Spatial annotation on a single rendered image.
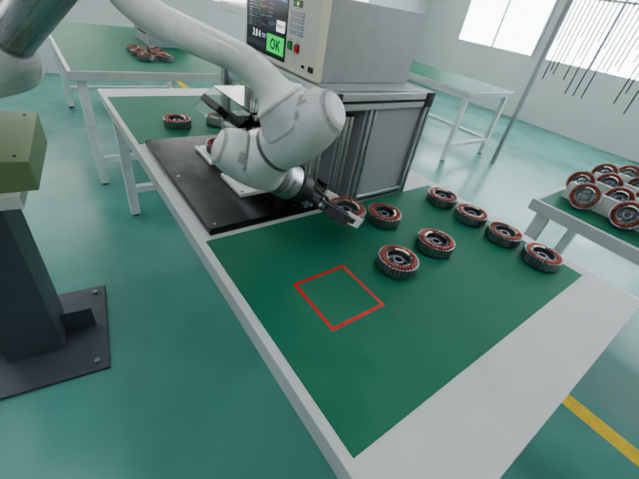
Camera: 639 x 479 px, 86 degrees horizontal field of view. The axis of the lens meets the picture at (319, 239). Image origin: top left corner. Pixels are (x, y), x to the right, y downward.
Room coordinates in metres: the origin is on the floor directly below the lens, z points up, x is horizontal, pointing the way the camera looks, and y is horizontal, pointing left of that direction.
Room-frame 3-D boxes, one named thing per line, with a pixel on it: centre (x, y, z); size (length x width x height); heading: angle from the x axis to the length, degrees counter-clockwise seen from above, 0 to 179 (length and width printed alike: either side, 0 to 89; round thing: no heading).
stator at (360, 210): (0.85, -0.06, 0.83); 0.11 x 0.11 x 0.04
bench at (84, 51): (3.00, 1.79, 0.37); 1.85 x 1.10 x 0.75; 42
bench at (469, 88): (4.80, -0.83, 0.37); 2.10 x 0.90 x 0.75; 42
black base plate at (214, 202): (1.12, 0.33, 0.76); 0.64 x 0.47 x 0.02; 42
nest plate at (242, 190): (1.02, 0.26, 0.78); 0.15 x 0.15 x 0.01; 42
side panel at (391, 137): (1.13, -0.17, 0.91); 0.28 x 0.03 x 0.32; 132
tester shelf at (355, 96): (1.32, 0.11, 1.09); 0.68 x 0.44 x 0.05; 42
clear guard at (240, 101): (0.98, 0.22, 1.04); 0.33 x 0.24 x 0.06; 132
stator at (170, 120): (1.45, 0.71, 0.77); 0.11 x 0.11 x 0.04
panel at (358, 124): (1.28, 0.16, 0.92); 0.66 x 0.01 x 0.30; 42
